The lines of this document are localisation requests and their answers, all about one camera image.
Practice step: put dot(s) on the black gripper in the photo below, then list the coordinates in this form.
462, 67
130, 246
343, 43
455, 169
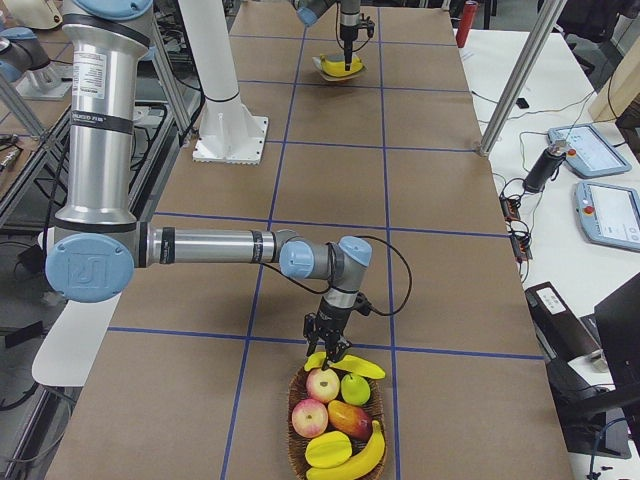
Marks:
330, 322
348, 31

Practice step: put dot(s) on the yellow banana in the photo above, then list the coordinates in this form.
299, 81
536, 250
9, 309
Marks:
349, 363
358, 465
335, 66

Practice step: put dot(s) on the yellow banana back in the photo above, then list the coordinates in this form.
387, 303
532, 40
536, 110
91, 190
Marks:
349, 363

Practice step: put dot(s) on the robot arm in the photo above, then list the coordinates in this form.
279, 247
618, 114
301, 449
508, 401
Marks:
97, 242
349, 21

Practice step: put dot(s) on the grey square plate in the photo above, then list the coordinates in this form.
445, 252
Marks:
316, 64

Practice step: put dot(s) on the pink apple upper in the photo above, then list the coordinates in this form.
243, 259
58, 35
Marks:
323, 385

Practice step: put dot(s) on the pink apple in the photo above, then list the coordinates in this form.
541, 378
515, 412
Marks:
309, 418
323, 385

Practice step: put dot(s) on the green pear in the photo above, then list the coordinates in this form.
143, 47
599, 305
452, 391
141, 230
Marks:
355, 389

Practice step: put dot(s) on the pink apple lower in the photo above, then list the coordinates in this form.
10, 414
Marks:
309, 418

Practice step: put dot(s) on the red orange mango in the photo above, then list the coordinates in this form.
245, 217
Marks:
350, 420

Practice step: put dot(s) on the yellow star fruit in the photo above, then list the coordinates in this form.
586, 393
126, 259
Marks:
328, 450

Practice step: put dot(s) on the red cylinder bottle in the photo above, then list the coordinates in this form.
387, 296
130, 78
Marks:
465, 23

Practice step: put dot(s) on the small black puck device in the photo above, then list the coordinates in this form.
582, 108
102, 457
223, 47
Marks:
522, 103

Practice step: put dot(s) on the small orange circuit board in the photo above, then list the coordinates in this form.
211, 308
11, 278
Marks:
510, 208

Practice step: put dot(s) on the black box with label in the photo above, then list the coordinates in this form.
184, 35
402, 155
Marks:
561, 328

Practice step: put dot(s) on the far teach pendant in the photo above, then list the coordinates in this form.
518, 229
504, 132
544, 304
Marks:
594, 156

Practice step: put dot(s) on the teach pendant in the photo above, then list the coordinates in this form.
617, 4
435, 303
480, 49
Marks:
594, 156
608, 214

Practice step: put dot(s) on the black monitor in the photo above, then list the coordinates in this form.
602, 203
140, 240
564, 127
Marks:
617, 321

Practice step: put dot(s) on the near teach pendant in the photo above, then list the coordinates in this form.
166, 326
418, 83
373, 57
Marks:
608, 214

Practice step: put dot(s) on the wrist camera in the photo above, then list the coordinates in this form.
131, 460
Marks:
362, 305
367, 24

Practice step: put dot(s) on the white pedestal column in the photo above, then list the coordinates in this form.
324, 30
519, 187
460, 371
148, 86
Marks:
228, 132

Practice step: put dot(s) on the aluminium frame post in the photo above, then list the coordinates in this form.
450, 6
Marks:
535, 42

